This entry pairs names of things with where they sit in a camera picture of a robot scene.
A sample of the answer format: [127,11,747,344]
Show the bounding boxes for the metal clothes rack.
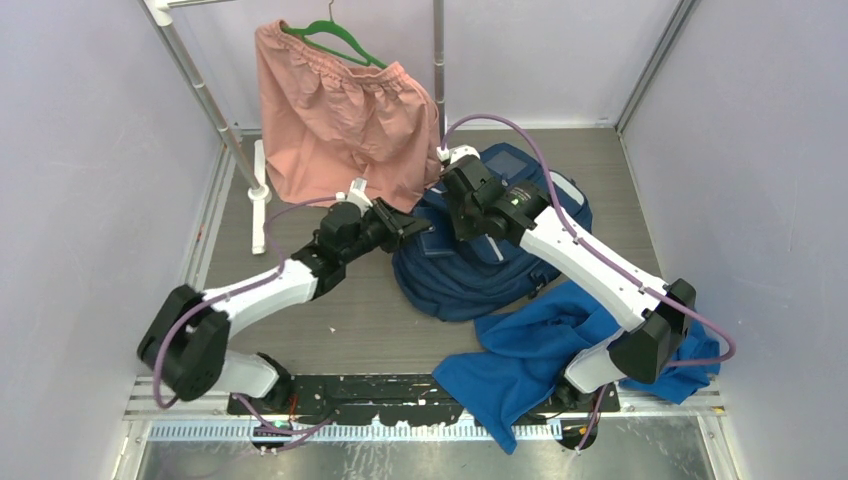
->
[142,1,448,255]

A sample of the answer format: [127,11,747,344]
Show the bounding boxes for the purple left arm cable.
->
[152,195,349,455]

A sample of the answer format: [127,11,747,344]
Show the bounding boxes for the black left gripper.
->
[342,197,432,265]

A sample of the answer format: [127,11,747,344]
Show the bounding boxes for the blue cloth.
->
[431,281,722,456]

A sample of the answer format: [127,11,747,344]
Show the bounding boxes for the pink shorts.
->
[254,20,442,212]

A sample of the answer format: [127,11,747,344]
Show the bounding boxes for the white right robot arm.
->
[436,146,695,411]

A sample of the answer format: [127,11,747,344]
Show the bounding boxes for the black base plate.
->
[227,374,621,429]

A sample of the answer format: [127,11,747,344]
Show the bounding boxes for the navy blue backpack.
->
[391,143,593,322]

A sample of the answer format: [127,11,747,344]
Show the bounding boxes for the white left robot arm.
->
[137,178,432,413]

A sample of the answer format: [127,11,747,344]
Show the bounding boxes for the green clothes hanger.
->
[280,0,388,69]

